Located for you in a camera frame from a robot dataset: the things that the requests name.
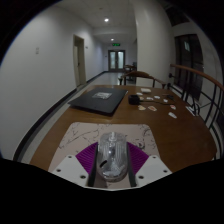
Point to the glass double door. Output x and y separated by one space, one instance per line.
112 60

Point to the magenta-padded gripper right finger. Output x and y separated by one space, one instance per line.
153 168

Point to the round ceiling lights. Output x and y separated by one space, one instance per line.
106 20

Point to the rectangular white paper card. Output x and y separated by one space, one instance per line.
145 90

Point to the black closed laptop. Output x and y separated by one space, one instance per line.
96 101

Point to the open side doorway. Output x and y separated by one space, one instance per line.
77 63

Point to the wooden armchair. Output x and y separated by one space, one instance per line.
140 73

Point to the green exit sign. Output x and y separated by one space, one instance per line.
116 44

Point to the wooden-topped black metal railing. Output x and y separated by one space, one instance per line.
193 71

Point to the small black charger block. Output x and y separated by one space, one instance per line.
134 99

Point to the white marble-print mouse pad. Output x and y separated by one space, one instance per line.
83 133

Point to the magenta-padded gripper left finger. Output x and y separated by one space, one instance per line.
68 168

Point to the small white paper card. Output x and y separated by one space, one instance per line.
157 97
172 115
142 107
173 107
152 108

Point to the dark framed window wall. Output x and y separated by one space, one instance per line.
190 60

